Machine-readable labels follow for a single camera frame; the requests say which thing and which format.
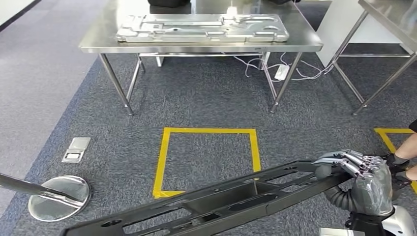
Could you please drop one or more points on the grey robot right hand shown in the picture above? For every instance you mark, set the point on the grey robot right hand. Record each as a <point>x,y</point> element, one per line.
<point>373,192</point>

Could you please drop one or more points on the long black plastic panel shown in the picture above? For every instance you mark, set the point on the long black plastic panel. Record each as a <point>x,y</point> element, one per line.
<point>234,195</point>

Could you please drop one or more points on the stainless steel workbench table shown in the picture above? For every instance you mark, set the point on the stainless steel workbench table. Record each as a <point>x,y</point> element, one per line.
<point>104,35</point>
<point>391,16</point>

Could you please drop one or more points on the person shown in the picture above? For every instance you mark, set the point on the person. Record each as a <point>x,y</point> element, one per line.
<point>407,148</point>

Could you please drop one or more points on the yellow floor tape square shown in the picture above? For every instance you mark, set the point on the yellow floor tape square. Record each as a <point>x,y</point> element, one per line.
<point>394,130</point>
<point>162,163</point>

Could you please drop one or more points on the white power strip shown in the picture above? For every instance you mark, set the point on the white power strip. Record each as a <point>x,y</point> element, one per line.
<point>281,72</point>

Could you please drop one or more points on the silver stamped metal panel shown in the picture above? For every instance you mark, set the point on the silver stamped metal panel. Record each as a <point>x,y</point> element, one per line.
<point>195,32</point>

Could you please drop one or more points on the white furniture leg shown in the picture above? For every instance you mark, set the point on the white furniture leg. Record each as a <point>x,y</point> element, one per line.
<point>159,61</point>

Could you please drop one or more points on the silver floor socket box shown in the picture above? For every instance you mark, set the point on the silver floor socket box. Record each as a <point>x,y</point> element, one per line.
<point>78,145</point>

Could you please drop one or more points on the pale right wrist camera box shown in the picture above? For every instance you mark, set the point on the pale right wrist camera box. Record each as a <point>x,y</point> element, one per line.
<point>338,232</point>

